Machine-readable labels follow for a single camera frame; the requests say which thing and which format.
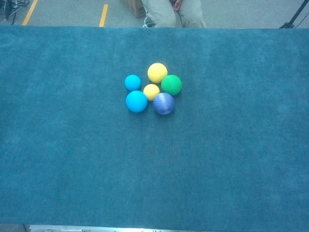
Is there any violet ribbed ball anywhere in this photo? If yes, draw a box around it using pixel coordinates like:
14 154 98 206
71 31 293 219
153 92 175 115

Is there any large cyan ball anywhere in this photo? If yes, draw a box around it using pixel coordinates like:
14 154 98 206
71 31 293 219
125 90 148 113

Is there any small yellow ball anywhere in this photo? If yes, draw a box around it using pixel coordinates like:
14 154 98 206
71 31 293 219
143 84 160 102

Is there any green ball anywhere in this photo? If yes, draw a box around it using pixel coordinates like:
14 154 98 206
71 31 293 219
161 74 183 96

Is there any small cyan ball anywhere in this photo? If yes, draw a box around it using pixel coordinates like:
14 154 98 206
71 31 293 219
124 74 141 92

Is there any large yellow ball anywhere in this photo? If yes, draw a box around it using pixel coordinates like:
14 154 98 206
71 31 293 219
147 62 168 84

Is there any teal table cloth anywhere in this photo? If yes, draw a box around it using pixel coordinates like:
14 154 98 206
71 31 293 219
0 25 309 229

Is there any person in khaki trousers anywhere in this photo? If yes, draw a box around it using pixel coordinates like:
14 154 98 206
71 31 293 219
140 0 207 29

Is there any black tripod stand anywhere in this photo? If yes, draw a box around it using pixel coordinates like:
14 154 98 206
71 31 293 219
279 0 309 29

